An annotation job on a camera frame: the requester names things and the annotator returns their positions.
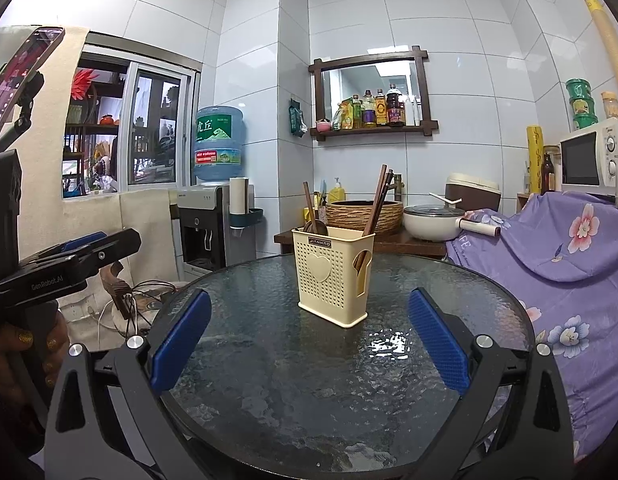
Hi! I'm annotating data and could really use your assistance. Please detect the brown wooden chopstick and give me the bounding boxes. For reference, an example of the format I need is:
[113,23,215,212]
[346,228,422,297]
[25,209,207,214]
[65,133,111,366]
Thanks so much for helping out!
[363,164,387,236]

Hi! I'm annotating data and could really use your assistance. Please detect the black chopstick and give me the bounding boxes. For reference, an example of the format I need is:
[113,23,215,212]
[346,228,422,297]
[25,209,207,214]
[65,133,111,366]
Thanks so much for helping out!
[370,169,394,233]

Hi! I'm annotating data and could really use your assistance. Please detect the left hand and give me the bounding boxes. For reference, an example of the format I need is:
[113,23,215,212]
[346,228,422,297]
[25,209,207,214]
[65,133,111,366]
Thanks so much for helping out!
[0,310,70,405]

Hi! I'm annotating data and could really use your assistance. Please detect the round glass table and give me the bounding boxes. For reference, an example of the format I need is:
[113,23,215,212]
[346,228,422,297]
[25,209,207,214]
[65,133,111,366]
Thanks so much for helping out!
[163,255,533,479]

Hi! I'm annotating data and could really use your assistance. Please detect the white water dispenser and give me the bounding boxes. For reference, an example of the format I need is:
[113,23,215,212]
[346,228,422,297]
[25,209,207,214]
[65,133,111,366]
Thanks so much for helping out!
[177,183,256,282]

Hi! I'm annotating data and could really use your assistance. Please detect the dark wooden side table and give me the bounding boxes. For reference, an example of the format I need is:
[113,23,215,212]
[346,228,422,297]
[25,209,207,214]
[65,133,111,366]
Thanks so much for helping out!
[273,228,447,259]

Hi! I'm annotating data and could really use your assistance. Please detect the white pan with lid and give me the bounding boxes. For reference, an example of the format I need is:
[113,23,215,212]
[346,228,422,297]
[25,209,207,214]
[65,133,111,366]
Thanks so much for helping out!
[402,206,500,242]

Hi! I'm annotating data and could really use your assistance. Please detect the cream plastic utensil holder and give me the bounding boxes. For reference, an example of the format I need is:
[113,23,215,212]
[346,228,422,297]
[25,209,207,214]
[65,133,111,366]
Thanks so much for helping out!
[292,226,375,328]

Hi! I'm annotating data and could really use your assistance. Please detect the paper cup stack holder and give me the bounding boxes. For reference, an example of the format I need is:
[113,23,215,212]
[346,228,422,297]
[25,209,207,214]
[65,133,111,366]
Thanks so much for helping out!
[229,177,262,230]

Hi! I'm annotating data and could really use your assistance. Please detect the purple floral cloth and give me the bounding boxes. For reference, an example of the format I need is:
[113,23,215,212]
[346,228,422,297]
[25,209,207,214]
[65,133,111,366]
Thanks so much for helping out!
[447,192,618,460]

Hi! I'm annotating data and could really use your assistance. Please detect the blue water bottle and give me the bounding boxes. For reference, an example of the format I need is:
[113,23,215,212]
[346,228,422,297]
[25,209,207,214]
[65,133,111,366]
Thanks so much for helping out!
[192,106,245,182]

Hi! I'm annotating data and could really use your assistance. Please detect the brown white rice cooker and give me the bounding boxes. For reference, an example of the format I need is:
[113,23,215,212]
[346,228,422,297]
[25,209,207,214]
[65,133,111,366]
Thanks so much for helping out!
[445,172,501,211]

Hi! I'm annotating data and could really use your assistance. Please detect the woven basket sink bowl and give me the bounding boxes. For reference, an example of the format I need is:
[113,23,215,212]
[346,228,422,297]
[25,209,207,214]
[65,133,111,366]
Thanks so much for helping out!
[325,200,403,234]

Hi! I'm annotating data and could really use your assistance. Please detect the brass faucet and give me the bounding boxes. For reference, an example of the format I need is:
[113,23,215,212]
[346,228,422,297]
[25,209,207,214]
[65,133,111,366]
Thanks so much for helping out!
[391,174,405,203]

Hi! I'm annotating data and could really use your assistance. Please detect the wooden spoon in holder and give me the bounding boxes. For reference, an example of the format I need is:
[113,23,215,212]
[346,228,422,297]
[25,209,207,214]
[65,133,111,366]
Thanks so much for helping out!
[303,182,329,235]

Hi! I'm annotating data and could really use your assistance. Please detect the yellow soap dispenser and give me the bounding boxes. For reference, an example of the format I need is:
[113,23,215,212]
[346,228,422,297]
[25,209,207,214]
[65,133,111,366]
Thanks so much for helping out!
[327,178,346,204]

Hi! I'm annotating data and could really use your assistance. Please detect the dark glass bottle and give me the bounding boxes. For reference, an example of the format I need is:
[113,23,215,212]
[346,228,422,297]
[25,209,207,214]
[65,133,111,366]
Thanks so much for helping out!
[541,153,555,194]

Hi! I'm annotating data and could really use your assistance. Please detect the yellow roll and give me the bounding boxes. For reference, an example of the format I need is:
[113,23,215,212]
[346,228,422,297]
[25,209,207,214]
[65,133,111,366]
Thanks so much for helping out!
[526,125,544,194]

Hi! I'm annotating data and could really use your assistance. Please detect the white microwave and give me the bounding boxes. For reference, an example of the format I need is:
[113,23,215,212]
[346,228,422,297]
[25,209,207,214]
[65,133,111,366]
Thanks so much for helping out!
[559,118,618,196]

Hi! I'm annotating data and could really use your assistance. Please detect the wooden framed mirror shelf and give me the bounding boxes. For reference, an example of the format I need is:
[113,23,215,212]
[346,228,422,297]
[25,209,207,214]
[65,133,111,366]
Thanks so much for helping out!
[308,46,439,142]

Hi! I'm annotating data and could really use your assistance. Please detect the green instant noodle cups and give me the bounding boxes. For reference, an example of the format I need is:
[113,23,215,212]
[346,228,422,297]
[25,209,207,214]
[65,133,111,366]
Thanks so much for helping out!
[566,78,598,129]

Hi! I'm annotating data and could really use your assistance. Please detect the tall beige paper roll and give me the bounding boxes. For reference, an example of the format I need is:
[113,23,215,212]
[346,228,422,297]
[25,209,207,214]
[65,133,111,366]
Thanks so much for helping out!
[583,0,618,84]

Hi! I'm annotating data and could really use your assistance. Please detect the smartphone on mount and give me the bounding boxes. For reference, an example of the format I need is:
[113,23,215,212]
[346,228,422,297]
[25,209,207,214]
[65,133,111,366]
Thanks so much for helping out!
[0,27,65,153]

